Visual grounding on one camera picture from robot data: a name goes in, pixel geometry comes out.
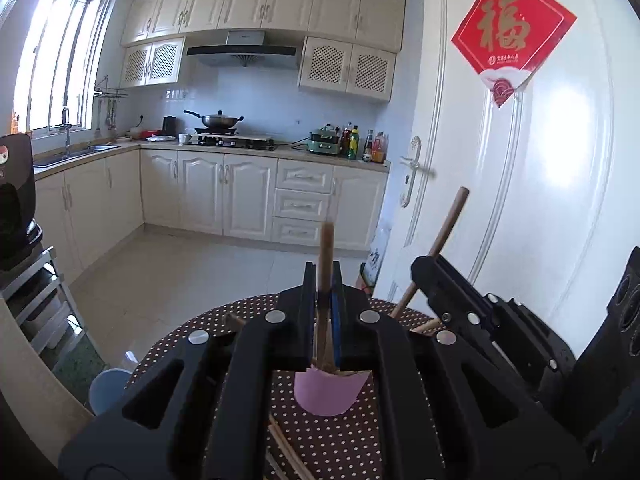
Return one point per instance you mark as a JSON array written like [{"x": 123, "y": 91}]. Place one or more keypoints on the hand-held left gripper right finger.
[{"x": 336, "y": 320}]

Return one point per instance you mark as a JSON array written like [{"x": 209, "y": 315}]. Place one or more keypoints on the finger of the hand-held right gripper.
[
  {"x": 475, "y": 290},
  {"x": 435, "y": 285}
]

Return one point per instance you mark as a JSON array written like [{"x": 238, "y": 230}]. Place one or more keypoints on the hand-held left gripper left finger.
[{"x": 250, "y": 360}]

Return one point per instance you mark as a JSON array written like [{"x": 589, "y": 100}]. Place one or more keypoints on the light brown wooden chopstick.
[
  {"x": 327, "y": 260},
  {"x": 232, "y": 321},
  {"x": 425, "y": 326},
  {"x": 450, "y": 225}
]

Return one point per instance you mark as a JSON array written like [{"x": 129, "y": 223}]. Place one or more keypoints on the pink cup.
[{"x": 330, "y": 392}]

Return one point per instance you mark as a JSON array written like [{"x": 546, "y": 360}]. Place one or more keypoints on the flat cardboard sheet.
[{"x": 376, "y": 260}]

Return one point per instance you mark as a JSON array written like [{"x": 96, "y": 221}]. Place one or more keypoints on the white door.
[{"x": 550, "y": 185}]

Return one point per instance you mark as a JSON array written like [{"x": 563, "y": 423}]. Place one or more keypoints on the blue bucket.
[{"x": 107, "y": 390}]

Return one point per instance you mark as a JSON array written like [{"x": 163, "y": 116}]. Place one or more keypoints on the red label bottle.
[{"x": 380, "y": 149}]

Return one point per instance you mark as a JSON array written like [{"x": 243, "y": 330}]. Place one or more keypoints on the black soy sauce bottle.
[{"x": 368, "y": 147}]

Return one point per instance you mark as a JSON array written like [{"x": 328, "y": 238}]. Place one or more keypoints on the green bottle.
[{"x": 354, "y": 145}]

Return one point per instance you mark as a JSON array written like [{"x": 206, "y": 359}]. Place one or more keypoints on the dark sauce bottle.
[{"x": 345, "y": 139}]

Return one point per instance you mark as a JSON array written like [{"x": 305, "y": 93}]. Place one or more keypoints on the cream lower kitchen cabinets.
[{"x": 200, "y": 195}]

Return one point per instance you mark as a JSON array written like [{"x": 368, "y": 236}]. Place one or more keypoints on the green electric cooker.
[{"x": 324, "y": 142}]

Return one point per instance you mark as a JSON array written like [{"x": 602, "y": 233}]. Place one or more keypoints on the gas stove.
[{"x": 235, "y": 141}]

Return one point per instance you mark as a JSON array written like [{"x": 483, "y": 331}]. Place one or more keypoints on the steel wok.
[{"x": 220, "y": 121}]

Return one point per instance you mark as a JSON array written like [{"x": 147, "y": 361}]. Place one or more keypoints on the white mug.
[{"x": 184, "y": 138}]

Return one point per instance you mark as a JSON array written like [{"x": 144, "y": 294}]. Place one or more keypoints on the large cream lattice door cabinet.
[{"x": 345, "y": 67}]

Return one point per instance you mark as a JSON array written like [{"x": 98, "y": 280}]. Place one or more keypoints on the red dish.
[{"x": 150, "y": 134}]

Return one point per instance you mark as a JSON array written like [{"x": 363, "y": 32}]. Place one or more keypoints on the black kettle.
[{"x": 170, "y": 125}]

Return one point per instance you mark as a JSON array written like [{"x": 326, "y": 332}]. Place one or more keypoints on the red diamond door poster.
[{"x": 510, "y": 30}]

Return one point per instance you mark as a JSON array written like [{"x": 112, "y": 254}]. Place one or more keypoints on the steel kitchen sink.
[{"x": 75, "y": 154}]

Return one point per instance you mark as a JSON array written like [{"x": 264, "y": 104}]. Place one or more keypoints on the black range hood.
[{"x": 240, "y": 50}]

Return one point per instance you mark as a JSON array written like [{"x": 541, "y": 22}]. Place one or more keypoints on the steel faucet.
[{"x": 66, "y": 130}]

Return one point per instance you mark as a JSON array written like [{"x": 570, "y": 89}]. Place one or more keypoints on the small cream lattice door cabinet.
[{"x": 150, "y": 62}]

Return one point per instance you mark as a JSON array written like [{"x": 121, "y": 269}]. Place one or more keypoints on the row of cream upper cabinets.
[{"x": 280, "y": 7}]

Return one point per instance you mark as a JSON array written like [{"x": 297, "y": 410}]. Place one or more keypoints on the kitchen window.
[{"x": 60, "y": 55}]

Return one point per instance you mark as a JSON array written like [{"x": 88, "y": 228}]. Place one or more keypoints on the wall utensil rack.
[{"x": 110, "y": 95}]

